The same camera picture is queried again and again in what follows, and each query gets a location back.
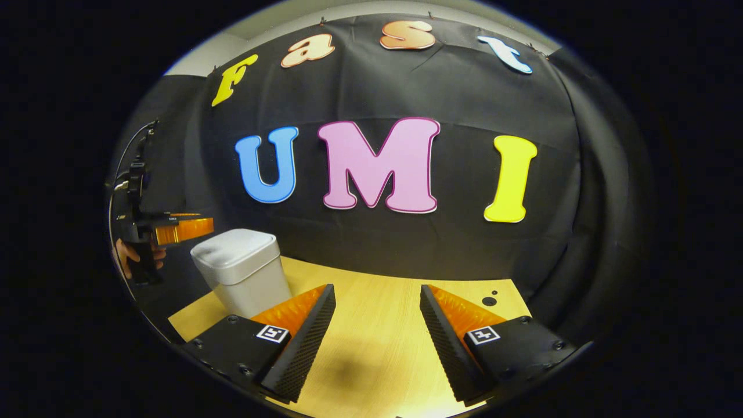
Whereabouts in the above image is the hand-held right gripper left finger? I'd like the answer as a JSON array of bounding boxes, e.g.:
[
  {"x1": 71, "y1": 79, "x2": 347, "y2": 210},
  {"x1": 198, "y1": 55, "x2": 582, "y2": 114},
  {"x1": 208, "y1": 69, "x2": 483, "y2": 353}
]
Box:
[{"x1": 183, "y1": 283, "x2": 337, "y2": 405}]

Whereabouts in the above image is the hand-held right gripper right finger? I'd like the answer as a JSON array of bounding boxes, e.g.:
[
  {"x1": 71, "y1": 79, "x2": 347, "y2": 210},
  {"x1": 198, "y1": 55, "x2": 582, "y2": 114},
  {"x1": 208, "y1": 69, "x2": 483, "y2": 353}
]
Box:
[{"x1": 419, "y1": 283, "x2": 576, "y2": 407}]

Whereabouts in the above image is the white desktop garbage bin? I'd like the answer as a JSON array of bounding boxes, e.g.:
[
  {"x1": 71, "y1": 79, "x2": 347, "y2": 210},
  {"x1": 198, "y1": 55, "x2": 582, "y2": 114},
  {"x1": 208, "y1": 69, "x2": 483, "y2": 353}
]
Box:
[{"x1": 190, "y1": 228, "x2": 293, "y2": 319}]

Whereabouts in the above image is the black backdrop cloth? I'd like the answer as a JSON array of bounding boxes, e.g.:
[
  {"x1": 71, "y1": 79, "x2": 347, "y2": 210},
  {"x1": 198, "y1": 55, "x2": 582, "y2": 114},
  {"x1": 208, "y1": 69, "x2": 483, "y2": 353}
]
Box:
[{"x1": 107, "y1": 15, "x2": 657, "y2": 349}]

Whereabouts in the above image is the wooden desktop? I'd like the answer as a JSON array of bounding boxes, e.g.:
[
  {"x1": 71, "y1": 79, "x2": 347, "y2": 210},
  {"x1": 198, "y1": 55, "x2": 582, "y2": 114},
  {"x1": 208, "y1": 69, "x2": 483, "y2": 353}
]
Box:
[{"x1": 168, "y1": 255, "x2": 532, "y2": 418}]

